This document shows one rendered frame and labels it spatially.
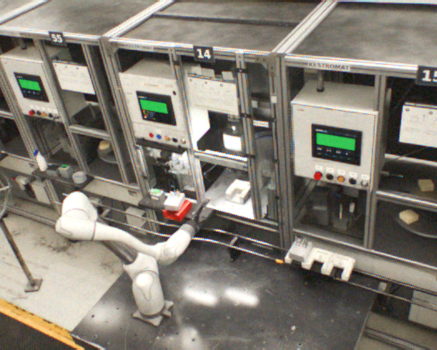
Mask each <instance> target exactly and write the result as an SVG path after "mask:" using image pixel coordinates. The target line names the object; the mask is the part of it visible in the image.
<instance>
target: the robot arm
mask: <svg viewBox="0 0 437 350"><path fill-rule="evenodd" d="M209 202H210V199H209V198H205V200H204V201H203V202H199V203H198V205H197V206H196V208H195V209H194V210H193V212H191V215H192V217H191V220H189V221H187V222H186V224H184V225H183V226H182V227H181V228H180V229H179V230H178V231H177V232H176V233H175V234H174V235H173V236H171V237H170V239H169V240H168V241H167V242H161V243H158V244H157V245H153V246H152V245H145V244H143V242H141V241H139V240H138V239H137V238H135V237H134V236H131V235H129V233H127V232H124V231H122V230H120V229H118V228H115V227H110V226H108V225H107V224H106V223H105V222H104V221H103V220H102V219H101V218H100V217H98V215H97V212H96V209H95V208H94V207H93V206H92V204H91V203H90V201H89V200H88V198H87V197H86V195H85V194H84V193H80V192H73V193H71V194H69V195H68V196H67V197H66V198H65V200H64V202H63V207H62V216H61V217H60V218H59V219H58V220H57V221H56V225H55V230H56V232H57V233H59V234H60V235H62V236H63V237H67V238H71V239H75V240H80V241H99V242H100V243H101V244H102V245H103V246H105V248H106V249H107V250H109V251H110V252H111V253H112V254H114V255H115V256H116V257H117V258H119V260H121V261H122V262H123V267H124V270H126V272H127V273H128V275H129V276H130V277H131V278H132V279H133V296H134V299H135V301H136V303H137V304H138V311H136V312H135V313H134V314H133V318H137V319H142V320H143V321H145V322H147V323H152V324H153V325H154V326H155V327H157V326H158V325H159V324H160V323H161V321H162V318H171V317H172V313H170V312H169V311H168V310H169V309H170V308H172V306H173V303H172V302H169V301H167V300H164V299H163V293H162V291H163V289H162V286H161V283H160V281H159V278H158V264H157V262H156V261H158V263H159V264H162V265H168V264H172V263H173V262H174V261H175V260H176V259H177V258H178V256H179V255H180V254H182V253H183V251H184V250H186V247H187V246H188V245H189V242H190V241H191V239H192V238H193V236H195V234H196V231H199V230H200V228H201V227H202V226H204V225H205V223H206V222H205V221H206V218H207V217H208V216H209V215H210V213H211V212H212V210H210V209H208V210H207V211H206V212H205V214H204V215H203V217H201V218H200V213H201V212H202V209H203V208H205V206H206V205H207V204H208V203H209ZM199 218H200V219H199Z"/></svg>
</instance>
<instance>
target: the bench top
mask: <svg viewBox="0 0 437 350"><path fill-rule="evenodd" d="M193 238H202V239H208V240H214V241H218V242H220V243H224V244H227V245H229V244H230V243H231V241H232V240H234V239H233V238H231V237H227V236H223V235H219V234H217V233H214V232H210V231H205V230H199V231H196V234H195V236H193ZM239 248H241V249H243V250H248V251H250V252H253V253H257V254H259V255H264V256H267V257H269V258H273V259H276V260H282V261H283V262H285V258H286V255H287V254H285V253H281V252H278V251H275V250H270V249H267V248H266V247H261V246H259V245H253V244H251V243H248V242H244V241H242V240H239ZM229 259H230V254H229V250H228V247H226V246H224V245H219V244H217V243H214V242H208V241H203V240H191V241H190V242H189V245H188V246H187V247H186V250H184V251H183V253H182V254H180V255H179V256H178V258H177V259H176V260H175V261H174V262H172V264H168V265H162V264H159V263H158V261H156V262H157V264H158V278H159V281H160V283H161V286H162V289H163V291H162V293H163V299H164V300H167V301H169V302H172V303H173V306H172V308H170V309H169V310H168V311H169V312H170V313H172V317H171V318H167V317H164V318H162V321H161V323H160V324H159V325H158V326H157V327H155V326H154V325H153V324H152V323H147V322H145V321H143V320H142V319H137V318H133V314H134V313H135V312H136V311H138V304H137V303H136V301H135V299H134V296H133V279H132V278H131V277H130V276H129V275H128V273H127V272H126V270H124V272H123V273H122V274H121V275H119V278H118V279H117V280H116V281H115V282H114V284H113V285H111V286H110V287H109V289H108V290H107V291H106V292H105V293H104V295H102V296H101V297H100V299H99V300H98V301H97V303H96V304H95V305H93V307H92V308H91V310H89V311H88V313H87V314H86V315H85V316H84V317H83V319H82V320H81V321H80V322H79V323H78V325H77V326H76V327H75V328H74V329H73V330H72V331H71V332H70V333H69V336H72V338H73V339H75V340H77V341H79V342H81V343H83V344H86V345H87V346H90V347H92V348H94V349H96V350H355V349H356V347H357V344H358V342H359V339H360V334H361V333H362V331H363V328H364V323H365V322H366V319H367V317H368V315H369V310H370V308H371V306H372V303H373V301H374V296H375V294H376V292H371V291H369V290H367V289H363V288H361V287H355V286H352V285H350V284H347V283H345V282H341V281H336V280H334V281H333V282H331V281H326V280H323V279H322V278H318V277H315V276H312V278H311V280H310V281H309V284H308V285H307V286H306V285H304V273H302V272H300V271H299V269H298V268H296V267H292V266H289V265H284V264H281V263H278V262H275V261H273V260H268V259H266V258H263V257H259V256H257V255H252V254H249V253H247V252H243V251H240V252H239V255H238V256H237V257H236V258H235V259H234V262H230V261H229ZM348 282H352V283H357V284H359V285H361V286H363V287H367V288H373V289H375V290H378V288H379V282H378V281H375V280H373V279H370V278H367V277H361V276H358V275H355V274H353V273H351V274H350V277H349V279H348ZM92 315H94V316H93V317H92ZM261 329H263V330H264V331H263V332H262V331H261ZM93 335H96V337H93ZM299 343H301V346H299ZM344 343H348V345H345V344H344Z"/></svg>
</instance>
